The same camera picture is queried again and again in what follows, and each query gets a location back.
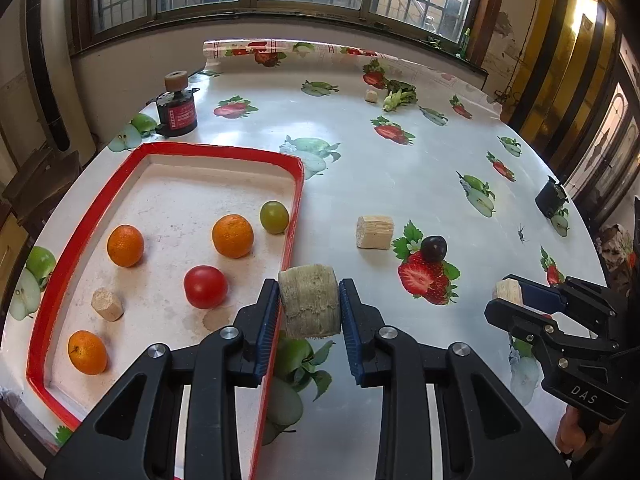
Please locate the red tomato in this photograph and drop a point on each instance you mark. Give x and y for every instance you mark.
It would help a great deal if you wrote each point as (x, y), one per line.
(205, 287)

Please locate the stained glass door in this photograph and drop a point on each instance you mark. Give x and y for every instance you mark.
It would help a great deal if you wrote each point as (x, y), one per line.
(607, 145)

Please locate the white standing air conditioner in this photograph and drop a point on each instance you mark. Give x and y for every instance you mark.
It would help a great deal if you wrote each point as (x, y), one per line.
(50, 60)

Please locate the square beige cork block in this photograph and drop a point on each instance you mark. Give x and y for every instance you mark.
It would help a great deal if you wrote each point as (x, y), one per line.
(375, 232)

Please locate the brown wooden furniture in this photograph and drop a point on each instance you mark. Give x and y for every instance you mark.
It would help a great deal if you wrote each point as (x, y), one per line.
(40, 185)

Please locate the tiny beige cork cube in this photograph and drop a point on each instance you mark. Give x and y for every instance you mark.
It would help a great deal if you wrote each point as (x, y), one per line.
(370, 96)

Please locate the black cup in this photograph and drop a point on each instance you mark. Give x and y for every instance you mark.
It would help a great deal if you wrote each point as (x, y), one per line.
(551, 199)

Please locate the gold metal door panel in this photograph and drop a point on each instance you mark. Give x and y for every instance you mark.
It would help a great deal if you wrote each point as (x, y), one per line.
(555, 60)

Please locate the striated beige cork cylinder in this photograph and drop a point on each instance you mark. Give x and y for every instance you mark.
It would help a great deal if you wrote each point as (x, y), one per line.
(310, 302)

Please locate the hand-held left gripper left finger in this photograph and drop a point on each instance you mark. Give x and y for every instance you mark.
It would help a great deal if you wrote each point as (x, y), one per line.
(267, 330)

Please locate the small dark insect figure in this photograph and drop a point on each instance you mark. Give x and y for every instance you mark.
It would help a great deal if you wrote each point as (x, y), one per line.
(521, 233)

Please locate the green grape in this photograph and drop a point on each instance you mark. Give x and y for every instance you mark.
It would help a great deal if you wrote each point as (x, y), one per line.
(274, 217)

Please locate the red rimmed white tray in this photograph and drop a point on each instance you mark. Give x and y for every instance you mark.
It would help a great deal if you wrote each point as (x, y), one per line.
(170, 200)

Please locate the person's right hand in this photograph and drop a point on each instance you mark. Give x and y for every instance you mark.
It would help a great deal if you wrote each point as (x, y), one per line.
(567, 430)

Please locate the dark bottle with cork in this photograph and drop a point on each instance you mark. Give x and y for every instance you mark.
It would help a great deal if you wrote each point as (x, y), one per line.
(176, 112)

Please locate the small round cork piece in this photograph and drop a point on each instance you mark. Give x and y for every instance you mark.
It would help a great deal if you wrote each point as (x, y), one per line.
(107, 304)

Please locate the green leafy vegetable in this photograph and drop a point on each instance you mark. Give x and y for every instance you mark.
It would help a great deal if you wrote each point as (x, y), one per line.
(400, 95)

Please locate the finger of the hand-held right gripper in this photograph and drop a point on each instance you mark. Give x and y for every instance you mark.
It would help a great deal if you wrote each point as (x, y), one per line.
(515, 320)
(542, 299)

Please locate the brown rock lump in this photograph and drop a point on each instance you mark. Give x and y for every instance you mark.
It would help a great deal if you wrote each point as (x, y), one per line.
(617, 255)

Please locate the dark purple plum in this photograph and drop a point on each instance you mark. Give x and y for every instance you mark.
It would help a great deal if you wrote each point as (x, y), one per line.
(433, 248)

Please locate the green bottle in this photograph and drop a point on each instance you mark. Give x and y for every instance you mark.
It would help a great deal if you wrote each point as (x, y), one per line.
(465, 42)

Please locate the orange mandarin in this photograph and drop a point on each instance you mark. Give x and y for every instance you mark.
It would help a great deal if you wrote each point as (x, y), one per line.
(232, 235)
(125, 245)
(87, 352)

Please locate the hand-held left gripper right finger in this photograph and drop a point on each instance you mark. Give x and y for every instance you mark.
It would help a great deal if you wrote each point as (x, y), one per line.
(350, 335)

